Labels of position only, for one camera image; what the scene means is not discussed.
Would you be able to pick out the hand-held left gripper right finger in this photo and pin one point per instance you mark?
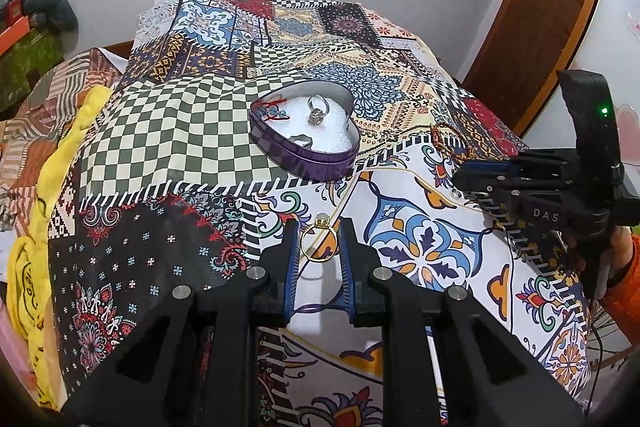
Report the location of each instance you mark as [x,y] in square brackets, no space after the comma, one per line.
[346,264]

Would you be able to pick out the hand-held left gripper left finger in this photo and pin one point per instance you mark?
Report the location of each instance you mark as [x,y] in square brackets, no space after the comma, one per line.
[291,264]

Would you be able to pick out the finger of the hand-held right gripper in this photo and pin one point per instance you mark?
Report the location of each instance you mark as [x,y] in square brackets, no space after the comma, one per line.
[485,184]
[492,165]

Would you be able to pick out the purple heart-shaped tin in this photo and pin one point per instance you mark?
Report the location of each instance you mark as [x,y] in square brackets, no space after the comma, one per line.
[310,157]

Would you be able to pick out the person's right forearm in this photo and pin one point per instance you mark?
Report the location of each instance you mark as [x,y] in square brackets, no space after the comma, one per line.
[629,297]

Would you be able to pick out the small dark jewelry piece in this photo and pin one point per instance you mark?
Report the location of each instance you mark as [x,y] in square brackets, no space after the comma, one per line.
[301,140]

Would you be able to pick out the person's right hand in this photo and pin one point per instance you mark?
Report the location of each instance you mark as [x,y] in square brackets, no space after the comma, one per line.
[622,252]

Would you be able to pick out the brown wooden door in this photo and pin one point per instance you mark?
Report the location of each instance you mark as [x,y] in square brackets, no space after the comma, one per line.
[535,27]

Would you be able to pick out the patchwork patterned blanket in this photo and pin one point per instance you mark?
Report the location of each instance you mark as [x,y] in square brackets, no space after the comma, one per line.
[200,117]

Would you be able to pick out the yellow blanket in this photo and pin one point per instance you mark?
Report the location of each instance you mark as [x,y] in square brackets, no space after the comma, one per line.
[55,167]

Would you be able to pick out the green patterned cloth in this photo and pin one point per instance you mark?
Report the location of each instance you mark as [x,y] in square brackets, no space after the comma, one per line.
[27,67]

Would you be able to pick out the grey-green plush cushion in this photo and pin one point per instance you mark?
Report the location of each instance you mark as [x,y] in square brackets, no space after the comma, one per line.
[50,9]

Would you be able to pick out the orange box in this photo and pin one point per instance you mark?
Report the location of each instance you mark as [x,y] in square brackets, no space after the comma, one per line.
[15,29]

